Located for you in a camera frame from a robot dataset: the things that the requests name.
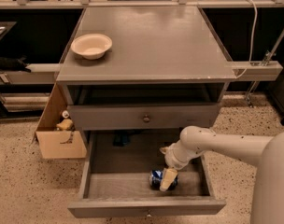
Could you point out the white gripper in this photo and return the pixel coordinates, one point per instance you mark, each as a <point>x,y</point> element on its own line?
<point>173,159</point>

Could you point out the blue pepsi can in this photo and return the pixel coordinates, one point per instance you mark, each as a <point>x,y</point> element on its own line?
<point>155,178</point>

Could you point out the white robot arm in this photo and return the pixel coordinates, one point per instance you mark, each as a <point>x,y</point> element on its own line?
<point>266,153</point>

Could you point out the round brass drawer knob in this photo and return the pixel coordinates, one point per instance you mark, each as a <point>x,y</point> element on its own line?
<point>146,119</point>

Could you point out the open grey middle drawer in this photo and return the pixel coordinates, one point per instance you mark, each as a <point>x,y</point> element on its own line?
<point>116,180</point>

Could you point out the closed grey top drawer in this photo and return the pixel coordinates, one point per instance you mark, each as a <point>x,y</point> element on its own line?
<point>129,117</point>

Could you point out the grey drawer cabinet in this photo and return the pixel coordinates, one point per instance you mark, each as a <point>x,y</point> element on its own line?
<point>160,56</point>

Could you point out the cardboard box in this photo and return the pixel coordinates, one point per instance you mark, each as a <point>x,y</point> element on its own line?
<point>54,143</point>

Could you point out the white cap bottle in box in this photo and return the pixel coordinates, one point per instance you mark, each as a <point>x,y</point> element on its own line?
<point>65,114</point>

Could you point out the white paper bowl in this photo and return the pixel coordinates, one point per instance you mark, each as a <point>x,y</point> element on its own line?
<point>91,46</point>

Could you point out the black cloth on shelf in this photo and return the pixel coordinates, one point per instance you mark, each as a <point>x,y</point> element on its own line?
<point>13,64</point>

